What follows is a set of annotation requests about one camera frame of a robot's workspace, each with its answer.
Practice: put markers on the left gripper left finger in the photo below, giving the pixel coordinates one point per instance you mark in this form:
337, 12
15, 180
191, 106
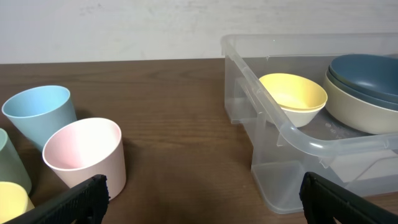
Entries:
85, 203

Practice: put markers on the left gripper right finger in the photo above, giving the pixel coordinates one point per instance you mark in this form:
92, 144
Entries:
325, 202

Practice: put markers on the pink plastic cup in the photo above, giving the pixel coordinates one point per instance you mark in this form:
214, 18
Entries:
85, 148

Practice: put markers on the yellow plastic cup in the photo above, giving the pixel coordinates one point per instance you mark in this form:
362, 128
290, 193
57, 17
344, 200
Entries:
14, 201

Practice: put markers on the green plastic cup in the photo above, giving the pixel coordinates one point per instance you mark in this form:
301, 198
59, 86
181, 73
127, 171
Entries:
12, 168

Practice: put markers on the white small bowl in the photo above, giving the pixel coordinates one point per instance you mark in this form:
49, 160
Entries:
301, 118

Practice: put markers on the beige large bowl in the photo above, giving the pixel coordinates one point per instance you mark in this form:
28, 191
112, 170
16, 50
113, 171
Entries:
356, 113

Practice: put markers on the clear plastic storage bin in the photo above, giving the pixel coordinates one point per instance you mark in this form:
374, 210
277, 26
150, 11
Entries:
282, 152

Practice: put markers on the light blue plastic cup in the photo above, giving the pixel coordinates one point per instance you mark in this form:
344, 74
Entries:
40, 112

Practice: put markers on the yellow small bowl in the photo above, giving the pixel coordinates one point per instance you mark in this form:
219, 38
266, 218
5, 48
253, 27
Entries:
294, 92

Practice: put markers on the white label on bin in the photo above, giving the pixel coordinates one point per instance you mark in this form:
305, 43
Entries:
368, 165

